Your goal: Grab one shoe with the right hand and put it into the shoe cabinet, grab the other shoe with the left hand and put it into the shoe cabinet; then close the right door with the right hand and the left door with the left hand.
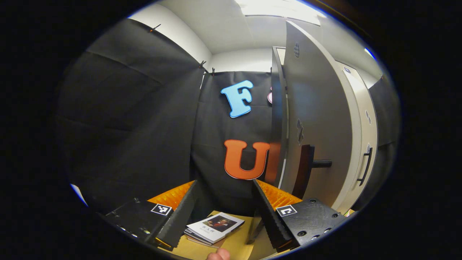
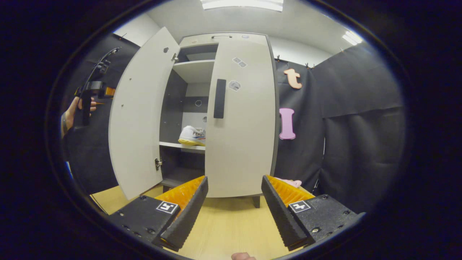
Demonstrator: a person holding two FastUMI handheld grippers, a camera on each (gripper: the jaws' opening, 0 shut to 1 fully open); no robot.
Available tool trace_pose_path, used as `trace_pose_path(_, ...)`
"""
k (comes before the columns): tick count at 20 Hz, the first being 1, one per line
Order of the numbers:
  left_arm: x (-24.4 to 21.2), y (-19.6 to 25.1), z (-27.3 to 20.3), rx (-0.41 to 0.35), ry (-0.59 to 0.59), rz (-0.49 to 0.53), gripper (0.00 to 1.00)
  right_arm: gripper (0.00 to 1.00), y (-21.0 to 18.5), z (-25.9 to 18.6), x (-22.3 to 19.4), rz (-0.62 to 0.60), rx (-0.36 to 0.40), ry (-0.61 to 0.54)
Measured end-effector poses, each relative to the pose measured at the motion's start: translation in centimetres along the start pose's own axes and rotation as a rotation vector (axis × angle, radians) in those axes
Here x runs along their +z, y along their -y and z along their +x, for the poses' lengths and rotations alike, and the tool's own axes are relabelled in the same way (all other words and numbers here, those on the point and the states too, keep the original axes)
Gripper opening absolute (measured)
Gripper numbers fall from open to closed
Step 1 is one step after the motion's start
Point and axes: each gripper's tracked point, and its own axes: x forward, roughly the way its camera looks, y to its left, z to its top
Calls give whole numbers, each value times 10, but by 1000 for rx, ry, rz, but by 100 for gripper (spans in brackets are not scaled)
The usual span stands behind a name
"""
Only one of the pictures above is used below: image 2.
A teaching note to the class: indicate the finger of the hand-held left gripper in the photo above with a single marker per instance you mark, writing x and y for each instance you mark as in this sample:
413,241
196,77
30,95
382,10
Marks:
110,92

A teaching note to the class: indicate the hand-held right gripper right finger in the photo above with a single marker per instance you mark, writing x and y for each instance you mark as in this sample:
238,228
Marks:
279,213

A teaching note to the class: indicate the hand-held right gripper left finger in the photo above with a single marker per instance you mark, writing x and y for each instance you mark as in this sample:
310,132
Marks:
189,213

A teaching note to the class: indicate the white canvas shoe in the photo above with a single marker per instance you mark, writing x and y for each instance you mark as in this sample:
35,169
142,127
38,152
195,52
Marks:
189,134

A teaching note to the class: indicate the grey shoe cabinet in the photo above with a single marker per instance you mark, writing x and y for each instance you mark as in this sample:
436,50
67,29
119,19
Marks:
193,70

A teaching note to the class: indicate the pink green plush toy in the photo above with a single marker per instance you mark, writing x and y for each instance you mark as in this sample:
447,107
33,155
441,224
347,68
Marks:
293,183

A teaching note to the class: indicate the long ceiling light panel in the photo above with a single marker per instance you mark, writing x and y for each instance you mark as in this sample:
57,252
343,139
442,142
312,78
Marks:
242,4

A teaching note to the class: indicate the small ceiling light panel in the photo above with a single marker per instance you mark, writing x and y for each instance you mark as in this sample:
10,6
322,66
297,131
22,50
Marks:
352,38

